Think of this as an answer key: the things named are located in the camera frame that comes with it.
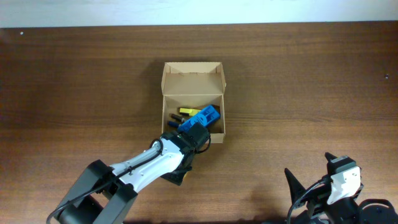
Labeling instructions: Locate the blue whiteboard marker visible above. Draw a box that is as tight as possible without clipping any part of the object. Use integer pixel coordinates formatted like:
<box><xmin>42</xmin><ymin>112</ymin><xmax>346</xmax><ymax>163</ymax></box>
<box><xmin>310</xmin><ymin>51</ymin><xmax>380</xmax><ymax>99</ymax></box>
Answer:
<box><xmin>167</xmin><ymin>121</ymin><xmax>180</xmax><ymax>128</ymax></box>

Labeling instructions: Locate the yellow highlighter pen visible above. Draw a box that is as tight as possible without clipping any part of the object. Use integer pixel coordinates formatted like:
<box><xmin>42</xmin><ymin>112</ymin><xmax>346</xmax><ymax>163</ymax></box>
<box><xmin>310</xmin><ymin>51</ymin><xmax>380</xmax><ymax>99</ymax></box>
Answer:
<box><xmin>178</xmin><ymin>108</ymin><xmax>201</xmax><ymax>116</ymax></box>

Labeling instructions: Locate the black whiteboard marker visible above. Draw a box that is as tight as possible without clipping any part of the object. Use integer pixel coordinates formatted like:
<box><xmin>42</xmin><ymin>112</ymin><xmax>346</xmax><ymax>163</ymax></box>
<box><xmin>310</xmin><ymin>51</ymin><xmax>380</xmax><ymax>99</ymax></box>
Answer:
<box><xmin>170</xmin><ymin>114</ymin><xmax>187</xmax><ymax>123</ymax></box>

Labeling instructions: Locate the brown cardboard box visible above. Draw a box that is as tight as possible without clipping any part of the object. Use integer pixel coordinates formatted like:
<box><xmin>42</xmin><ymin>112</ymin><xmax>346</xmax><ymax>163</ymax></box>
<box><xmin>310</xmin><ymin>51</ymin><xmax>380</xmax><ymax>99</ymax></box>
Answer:
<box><xmin>161</xmin><ymin>62</ymin><xmax>226</xmax><ymax>144</ymax></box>

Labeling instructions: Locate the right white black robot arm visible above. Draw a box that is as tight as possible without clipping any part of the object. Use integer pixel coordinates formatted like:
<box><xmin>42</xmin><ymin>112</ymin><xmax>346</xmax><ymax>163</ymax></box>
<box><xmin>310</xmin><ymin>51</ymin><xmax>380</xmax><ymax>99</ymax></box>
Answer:
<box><xmin>284</xmin><ymin>152</ymin><xmax>397</xmax><ymax>224</ymax></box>

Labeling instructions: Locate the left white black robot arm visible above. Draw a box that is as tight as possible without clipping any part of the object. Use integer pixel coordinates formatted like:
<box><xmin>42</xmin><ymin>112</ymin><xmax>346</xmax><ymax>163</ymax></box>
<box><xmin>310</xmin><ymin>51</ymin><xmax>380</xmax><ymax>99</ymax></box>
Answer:
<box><xmin>46</xmin><ymin>123</ymin><xmax>211</xmax><ymax>223</ymax></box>

